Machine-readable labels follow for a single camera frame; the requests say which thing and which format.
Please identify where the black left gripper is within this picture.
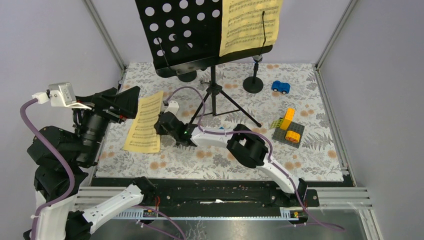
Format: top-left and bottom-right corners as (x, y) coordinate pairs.
(73, 84), (143, 164)

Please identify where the yellow sheet music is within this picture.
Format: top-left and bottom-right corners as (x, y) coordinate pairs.
(123, 91), (164, 154)
(219, 0), (284, 57)

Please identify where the black music stand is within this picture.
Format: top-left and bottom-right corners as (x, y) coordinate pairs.
(135, 0), (273, 127)

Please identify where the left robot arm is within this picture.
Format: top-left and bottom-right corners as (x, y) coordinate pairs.
(20, 82), (159, 240)

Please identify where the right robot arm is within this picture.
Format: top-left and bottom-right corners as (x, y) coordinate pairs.
(154, 112), (308, 209)

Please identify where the black round stand base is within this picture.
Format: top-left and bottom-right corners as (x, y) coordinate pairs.
(177, 70), (198, 83)

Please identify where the black microphone stand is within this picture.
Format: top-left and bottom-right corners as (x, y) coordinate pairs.
(243, 54), (264, 94)

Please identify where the lime green fence piece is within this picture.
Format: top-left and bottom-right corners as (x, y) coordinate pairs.
(269, 118), (283, 129)

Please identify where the blue toy car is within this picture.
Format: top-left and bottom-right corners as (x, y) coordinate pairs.
(271, 80), (291, 95)

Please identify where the floral table mat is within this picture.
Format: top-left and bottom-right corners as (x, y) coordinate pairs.
(95, 63), (343, 182)

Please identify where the yellow orange toy cylinder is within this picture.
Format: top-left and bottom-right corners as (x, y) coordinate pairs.
(285, 130), (301, 144)

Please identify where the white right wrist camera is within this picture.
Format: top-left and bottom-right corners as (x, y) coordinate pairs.
(163, 100), (180, 116)

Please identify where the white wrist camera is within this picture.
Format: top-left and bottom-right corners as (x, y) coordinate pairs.
(163, 100), (180, 116)
(31, 82), (92, 110)

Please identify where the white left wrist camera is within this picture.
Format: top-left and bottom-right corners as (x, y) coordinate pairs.
(31, 82), (92, 110)

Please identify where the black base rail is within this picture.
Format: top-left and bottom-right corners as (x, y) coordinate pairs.
(92, 178), (321, 219)

